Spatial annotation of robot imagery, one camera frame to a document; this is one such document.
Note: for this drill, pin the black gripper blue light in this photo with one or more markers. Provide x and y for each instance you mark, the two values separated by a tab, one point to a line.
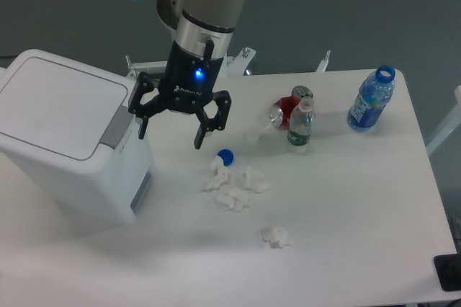
187	80

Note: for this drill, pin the white push-top trash can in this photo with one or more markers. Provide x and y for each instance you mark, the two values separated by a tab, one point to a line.
67	126

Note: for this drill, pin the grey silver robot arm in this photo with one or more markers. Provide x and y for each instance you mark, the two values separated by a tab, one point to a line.
203	32

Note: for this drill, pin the crushed red soda can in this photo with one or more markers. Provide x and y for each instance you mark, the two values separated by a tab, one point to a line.
280	111

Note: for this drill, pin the blue bottle cap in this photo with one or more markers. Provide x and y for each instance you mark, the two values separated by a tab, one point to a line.
226	155

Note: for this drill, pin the crumpled white tissue left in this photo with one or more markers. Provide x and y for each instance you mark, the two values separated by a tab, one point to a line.
219	176

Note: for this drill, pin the crumpled white tissue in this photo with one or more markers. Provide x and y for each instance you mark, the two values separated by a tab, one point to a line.
219	176
277	237
232	199
255	180

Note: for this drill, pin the crumpled white tissue right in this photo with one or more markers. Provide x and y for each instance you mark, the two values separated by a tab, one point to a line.
255	180

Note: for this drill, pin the crumpled white tissue middle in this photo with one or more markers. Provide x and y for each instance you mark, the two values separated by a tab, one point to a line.
232	199

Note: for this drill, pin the clear green-label water bottle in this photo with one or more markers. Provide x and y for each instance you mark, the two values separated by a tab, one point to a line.
301	122

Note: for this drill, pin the crumpled white tissue lower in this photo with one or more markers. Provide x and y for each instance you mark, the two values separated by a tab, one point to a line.
277	237

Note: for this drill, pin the blue plastic drink bottle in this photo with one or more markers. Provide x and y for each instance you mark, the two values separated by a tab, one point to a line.
373	96

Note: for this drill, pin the black device at edge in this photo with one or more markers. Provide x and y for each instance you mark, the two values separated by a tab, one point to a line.
448	271

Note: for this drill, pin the white left frame rail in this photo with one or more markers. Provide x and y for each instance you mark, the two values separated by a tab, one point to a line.
154	69

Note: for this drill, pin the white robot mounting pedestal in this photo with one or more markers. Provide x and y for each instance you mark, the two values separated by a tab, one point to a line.
238	65

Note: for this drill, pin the white table clamp bracket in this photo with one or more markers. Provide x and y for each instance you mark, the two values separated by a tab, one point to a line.
322	66

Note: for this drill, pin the white frame at right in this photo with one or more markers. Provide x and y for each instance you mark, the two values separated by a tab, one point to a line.
449	123

